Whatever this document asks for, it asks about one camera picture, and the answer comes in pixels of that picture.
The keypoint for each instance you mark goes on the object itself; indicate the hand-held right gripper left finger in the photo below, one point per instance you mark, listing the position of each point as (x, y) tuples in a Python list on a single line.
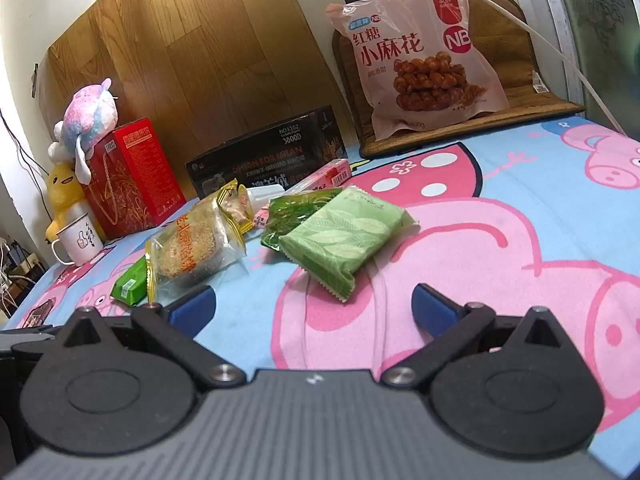
[(192, 306)]

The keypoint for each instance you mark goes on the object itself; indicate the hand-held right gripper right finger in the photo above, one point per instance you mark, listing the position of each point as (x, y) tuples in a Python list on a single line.
[(432, 310)]

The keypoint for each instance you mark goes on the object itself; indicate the clear sesame cake packet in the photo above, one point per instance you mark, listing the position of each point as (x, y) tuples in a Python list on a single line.
[(190, 250)]

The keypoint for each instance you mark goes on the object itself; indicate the small bright green packet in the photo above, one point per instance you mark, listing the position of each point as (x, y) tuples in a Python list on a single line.
[(127, 287)]

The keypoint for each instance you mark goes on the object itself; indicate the yellow peanut packet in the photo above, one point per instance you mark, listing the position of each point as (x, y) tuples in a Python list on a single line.
[(232, 207)]

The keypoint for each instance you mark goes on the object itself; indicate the light green snack packet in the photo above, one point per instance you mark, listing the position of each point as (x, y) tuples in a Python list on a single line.
[(340, 240)]

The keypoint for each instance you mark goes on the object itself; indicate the dark green snack packet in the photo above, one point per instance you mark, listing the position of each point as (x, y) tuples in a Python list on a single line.
[(290, 212)]

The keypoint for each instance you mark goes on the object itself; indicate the long pink carton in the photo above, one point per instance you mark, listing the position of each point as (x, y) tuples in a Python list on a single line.
[(327, 172)]

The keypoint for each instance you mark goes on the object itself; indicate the black printed box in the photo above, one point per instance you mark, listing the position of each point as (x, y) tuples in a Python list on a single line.
[(280, 150)]

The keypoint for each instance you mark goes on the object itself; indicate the cartoon pig printed blanket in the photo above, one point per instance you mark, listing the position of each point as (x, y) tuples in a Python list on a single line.
[(500, 240)]

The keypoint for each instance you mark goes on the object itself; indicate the white enamel mug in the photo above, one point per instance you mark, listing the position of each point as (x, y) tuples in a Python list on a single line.
[(80, 242)]

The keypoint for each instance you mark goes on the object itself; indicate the red gift box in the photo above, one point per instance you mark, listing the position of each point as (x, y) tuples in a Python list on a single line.
[(135, 180)]

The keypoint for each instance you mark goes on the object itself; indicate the yellow duck plush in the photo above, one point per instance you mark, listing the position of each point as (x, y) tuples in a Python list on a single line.
[(65, 190)]

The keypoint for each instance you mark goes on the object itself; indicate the pastel plush toy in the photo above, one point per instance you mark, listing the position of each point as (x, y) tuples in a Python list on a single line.
[(92, 110)]

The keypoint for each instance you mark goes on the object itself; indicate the large pink snack bag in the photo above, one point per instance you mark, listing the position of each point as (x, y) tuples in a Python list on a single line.
[(415, 60)]

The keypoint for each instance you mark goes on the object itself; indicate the wood-pattern board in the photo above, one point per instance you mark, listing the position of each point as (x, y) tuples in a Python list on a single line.
[(200, 50)]

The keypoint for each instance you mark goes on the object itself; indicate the brown woven seat cushion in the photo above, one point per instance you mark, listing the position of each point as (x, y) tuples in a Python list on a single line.
[(517, 52)]

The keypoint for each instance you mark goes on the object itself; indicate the frosted glass window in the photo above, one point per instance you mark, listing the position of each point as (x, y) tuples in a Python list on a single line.
[(600, 35)]

